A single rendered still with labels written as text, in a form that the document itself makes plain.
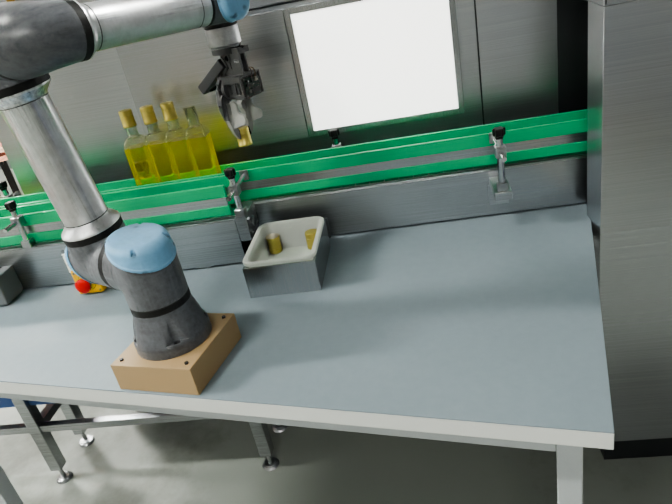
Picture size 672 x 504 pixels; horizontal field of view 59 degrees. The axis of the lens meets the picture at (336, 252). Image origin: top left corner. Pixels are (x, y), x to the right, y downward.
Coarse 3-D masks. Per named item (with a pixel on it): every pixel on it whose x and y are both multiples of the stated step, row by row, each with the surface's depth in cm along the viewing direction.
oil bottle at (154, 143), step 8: (152, 136) 156; (160, 136) 157; (144, 144) 158; (152, 144) 157; (160, 144) 157; (152, 152) 158; (160, 152) 158; (152, 160) 159; (160, 160) 159; (168, 160) 159; (152, 168) 160; (160, 168) 160; (168, 168) 160; (160, 176) 161; (168, 176) 161
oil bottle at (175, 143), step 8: (184, 128) 158; (168, 136) 156; (176, 136) 155; (184, 136) 156; (168, 144) 156; (176, 144) 156; (184, 144) 156; (168, 152) 158; (176, 152) 157; (184, 152) 157; (176, 160) 158; (184, 160) 158; (176, 168) 160; (184, 168) 159; (192, 168) 159; (176, 176) 161; (184, 176) 160; (192, 176) 160
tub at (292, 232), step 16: (272, 224) 154; (288, 224) 153; (304, 224) 153; (320, 224) 147; (256, 240) 146; (288, 240) 155; (304, 240) 154; (256, 256) 144; (272, 256) 153; (288, 256) 151; (304, 256) 133
